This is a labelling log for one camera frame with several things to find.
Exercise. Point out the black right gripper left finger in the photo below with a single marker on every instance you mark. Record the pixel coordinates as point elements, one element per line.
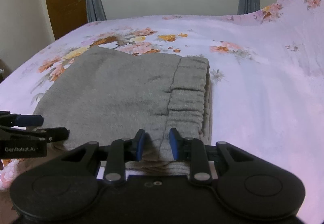
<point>117,154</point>

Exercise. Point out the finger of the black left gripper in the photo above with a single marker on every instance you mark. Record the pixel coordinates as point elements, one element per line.
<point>7,119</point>
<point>56,134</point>

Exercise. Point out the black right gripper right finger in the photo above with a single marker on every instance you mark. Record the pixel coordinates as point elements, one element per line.
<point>198,155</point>

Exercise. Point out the grey pants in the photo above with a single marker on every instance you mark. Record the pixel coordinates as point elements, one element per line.
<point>106,95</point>

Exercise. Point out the pink floral bed sheet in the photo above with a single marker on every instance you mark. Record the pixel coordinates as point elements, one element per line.
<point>266,70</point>

